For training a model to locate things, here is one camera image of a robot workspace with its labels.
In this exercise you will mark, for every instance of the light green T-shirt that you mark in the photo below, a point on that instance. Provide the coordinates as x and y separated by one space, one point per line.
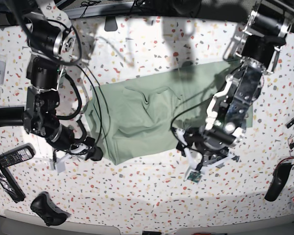
136 115

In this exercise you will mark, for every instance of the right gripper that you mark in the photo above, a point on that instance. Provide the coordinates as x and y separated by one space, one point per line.
83 151

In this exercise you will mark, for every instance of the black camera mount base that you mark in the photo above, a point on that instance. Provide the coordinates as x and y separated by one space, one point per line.
110 24

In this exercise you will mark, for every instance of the black game controller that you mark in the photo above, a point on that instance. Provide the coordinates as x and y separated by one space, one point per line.
40 205

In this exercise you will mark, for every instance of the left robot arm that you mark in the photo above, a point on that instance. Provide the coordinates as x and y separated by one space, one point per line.
257 46

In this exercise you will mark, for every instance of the black curved handle right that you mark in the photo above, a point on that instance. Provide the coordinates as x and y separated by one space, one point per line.
280 178

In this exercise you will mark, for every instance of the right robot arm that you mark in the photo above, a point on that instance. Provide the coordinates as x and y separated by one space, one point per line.
51 36

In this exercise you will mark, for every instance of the black TV remote control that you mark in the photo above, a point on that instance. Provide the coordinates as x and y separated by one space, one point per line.
17 155

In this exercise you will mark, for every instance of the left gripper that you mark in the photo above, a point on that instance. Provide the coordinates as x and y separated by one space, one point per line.
200 158

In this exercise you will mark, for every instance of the long black bar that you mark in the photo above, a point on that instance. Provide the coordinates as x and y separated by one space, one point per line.
10 186

